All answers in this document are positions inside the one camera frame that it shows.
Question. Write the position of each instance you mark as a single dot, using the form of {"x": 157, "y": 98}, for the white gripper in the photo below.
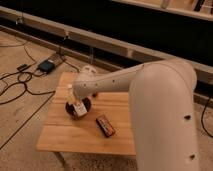
{"x": 72, "y": 99}

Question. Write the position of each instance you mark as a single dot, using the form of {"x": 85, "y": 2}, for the white bottle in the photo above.
{"x": 74, "y": 107}

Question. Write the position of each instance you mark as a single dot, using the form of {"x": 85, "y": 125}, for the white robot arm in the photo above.
{"x": 161, "y": 106}

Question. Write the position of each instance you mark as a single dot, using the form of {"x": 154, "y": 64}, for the purple ceramic bowl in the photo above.
{"x": 87, "y": 104}

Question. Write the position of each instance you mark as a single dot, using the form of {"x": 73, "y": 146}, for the dark snack bar packet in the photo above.
{"x": 105, "y": 126}

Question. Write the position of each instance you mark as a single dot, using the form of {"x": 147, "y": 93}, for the black power adapter box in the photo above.
{"x": 46, "y": 66}

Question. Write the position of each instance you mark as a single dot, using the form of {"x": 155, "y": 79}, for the wooden table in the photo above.
{"x": 61, "y": 133}

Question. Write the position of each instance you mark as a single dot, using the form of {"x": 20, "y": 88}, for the small black plug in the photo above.
{"x": 22, "y": 67}

